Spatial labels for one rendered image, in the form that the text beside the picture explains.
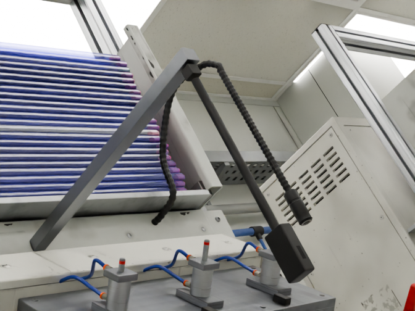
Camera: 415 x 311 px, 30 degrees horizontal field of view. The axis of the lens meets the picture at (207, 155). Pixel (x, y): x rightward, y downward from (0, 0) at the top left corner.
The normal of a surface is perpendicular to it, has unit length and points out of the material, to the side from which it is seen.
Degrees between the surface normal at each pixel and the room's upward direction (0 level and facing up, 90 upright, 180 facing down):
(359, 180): 90
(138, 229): 90
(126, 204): 180
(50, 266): 48
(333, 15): 180
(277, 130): 90
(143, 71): 90
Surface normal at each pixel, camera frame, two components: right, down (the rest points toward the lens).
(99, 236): 0.55, -0.60
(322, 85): -0.72, 0.00
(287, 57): 0.42, 0.80
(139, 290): 0.13, -0.98
